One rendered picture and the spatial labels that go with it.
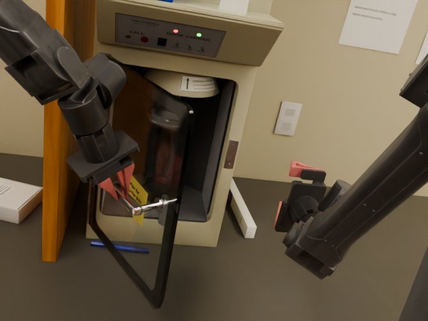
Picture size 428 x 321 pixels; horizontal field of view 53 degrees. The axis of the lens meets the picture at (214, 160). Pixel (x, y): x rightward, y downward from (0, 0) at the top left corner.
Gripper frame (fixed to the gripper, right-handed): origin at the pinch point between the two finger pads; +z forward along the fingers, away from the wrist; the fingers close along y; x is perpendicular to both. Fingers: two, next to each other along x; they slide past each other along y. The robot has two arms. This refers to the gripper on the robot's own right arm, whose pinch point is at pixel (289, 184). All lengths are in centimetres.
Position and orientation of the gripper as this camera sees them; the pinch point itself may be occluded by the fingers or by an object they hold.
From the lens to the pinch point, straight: 89.9
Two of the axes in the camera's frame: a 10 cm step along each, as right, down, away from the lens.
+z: -1.3, -4.5, 8.8
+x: -9.8, -1.0, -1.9
